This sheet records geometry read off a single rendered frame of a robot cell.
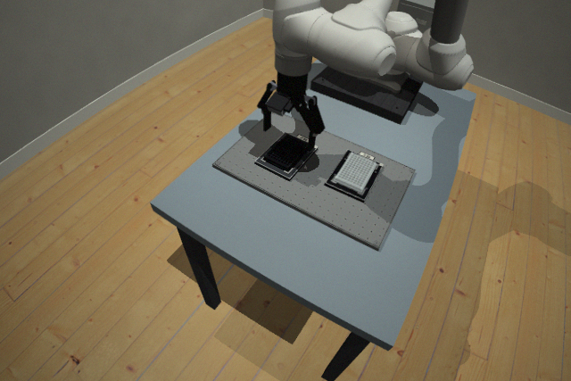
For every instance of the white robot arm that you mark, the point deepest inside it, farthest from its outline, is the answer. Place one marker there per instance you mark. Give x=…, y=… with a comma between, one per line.
x=366, y=41

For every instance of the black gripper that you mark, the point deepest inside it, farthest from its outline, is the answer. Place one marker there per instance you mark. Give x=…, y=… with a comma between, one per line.
x=296, y=85

